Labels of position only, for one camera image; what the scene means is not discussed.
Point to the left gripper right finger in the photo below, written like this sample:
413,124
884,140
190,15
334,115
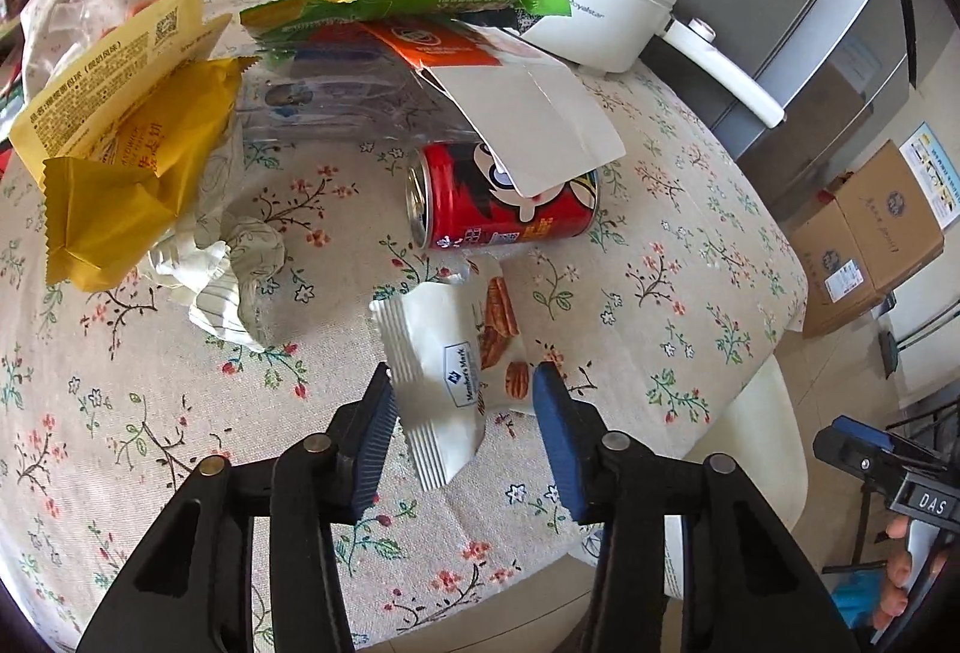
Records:
607,478

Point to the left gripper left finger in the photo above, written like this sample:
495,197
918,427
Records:
329,478

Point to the white pecan snack packet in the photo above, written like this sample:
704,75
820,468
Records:
456,355

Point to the white tissue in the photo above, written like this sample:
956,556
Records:
213,260

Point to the red drink can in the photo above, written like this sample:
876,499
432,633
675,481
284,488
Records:
457,197

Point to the yellow snack wrapper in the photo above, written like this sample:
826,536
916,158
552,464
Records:
103,215

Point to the white orange cardboard piece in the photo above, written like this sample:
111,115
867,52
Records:
533,113

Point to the clear plastic water bottle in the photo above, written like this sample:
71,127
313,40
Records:
345,94

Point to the green snack bag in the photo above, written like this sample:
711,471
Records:
284,26

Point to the white plastic trash bin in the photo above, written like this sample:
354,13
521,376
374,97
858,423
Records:
758,430

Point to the person right hand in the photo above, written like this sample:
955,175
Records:
893,599

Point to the lower cardboard box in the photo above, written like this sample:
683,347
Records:
878,230

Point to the blue white leaflet box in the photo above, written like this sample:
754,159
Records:
935,174

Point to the grey refrigerator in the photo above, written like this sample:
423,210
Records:
840,69

